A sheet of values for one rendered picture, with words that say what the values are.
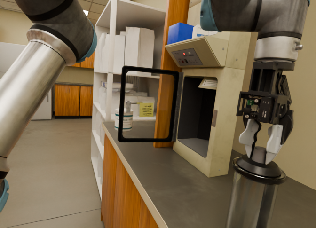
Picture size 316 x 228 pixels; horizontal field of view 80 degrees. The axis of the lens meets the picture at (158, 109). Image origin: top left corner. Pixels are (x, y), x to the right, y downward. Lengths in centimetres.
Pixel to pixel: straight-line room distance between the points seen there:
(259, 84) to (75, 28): 42
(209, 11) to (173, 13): 70
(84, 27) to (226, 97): 57
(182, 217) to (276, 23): 55
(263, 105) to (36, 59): 46
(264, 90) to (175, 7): 81
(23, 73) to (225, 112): 69
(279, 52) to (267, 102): 9
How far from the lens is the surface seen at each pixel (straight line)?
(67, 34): 50
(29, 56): 49
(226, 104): 83
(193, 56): 86
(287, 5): 44
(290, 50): 43
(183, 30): 94
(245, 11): 43
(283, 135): 46
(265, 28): 44
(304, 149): 111
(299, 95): 111
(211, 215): 69
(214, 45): 77
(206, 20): 43
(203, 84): 92
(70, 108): 568
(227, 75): 81
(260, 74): 41
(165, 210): 67
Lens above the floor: 134
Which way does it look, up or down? 9 degrees down
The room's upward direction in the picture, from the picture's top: 5 degrees clockwise
